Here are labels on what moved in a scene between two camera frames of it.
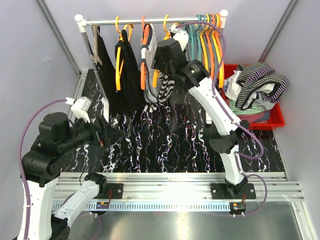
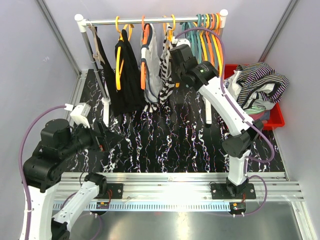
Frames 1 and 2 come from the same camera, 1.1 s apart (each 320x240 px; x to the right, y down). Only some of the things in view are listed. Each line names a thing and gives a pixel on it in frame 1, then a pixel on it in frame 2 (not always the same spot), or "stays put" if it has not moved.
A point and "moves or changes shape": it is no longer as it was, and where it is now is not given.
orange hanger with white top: x=145 y=32 stays put
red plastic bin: x=275 y=120 stays put
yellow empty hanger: x=201 y=39 stays put
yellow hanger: x=167 y=35 moves or changes shape
